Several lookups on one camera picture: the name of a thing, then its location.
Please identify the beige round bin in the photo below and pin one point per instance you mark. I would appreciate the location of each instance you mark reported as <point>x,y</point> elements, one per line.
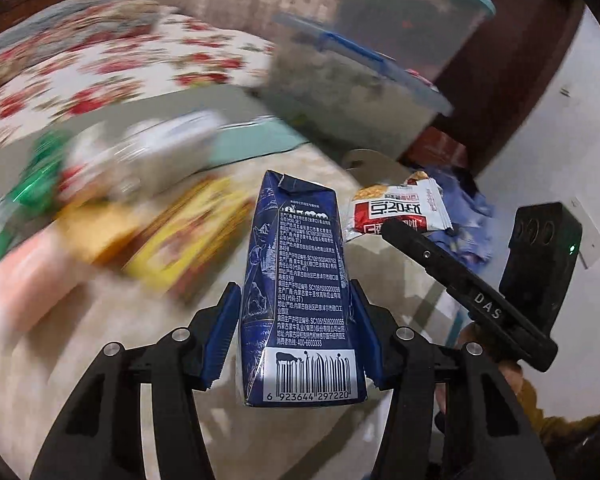
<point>375,162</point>

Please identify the crushed green can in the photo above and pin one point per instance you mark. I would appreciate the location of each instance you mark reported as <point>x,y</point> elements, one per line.
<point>35,170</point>

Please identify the dark wooden cabinet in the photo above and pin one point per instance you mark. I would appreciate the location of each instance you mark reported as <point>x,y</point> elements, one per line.
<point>520,70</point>

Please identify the person's right forearm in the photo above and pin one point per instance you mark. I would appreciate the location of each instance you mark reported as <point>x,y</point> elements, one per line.
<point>565,425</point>

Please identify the white wall socket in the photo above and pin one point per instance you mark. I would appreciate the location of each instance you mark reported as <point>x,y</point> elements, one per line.
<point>592,235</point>

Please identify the blue crumpled cloth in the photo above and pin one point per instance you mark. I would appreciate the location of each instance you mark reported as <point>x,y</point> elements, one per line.
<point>467,205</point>

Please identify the orange yellow packet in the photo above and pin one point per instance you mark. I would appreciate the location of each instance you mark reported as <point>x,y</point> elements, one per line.
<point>97,230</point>

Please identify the crumpled red white wrapper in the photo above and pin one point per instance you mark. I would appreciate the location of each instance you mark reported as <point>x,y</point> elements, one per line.
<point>92,160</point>

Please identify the dark blue milk carton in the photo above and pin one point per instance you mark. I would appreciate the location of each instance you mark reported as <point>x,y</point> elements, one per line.
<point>300,280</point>

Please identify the pink round tube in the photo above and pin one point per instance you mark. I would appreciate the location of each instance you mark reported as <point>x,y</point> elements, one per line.
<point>30,285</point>

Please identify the red white snack packet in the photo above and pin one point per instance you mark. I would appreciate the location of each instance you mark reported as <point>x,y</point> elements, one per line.
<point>395,207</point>

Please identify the person's right hand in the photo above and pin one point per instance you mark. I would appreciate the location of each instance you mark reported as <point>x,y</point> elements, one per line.
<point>511,376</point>

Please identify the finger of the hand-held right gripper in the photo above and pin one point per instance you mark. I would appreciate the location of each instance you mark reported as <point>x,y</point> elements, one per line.
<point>420,252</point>

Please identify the white glossy packet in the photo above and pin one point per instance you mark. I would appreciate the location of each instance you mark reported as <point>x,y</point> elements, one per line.
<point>170,147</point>

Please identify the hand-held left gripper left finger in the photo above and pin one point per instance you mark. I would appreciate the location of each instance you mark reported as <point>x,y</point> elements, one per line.
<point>220,340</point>

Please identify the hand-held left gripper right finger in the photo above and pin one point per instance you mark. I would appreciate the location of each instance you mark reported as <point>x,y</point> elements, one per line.
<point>369,342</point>

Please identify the yellow red box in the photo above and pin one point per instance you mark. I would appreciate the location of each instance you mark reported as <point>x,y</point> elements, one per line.
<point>190,230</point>

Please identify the red orange carton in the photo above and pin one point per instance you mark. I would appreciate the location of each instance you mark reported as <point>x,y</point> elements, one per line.
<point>435,147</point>

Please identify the teal lid storage box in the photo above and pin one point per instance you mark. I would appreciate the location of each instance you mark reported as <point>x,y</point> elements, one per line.
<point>410,15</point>

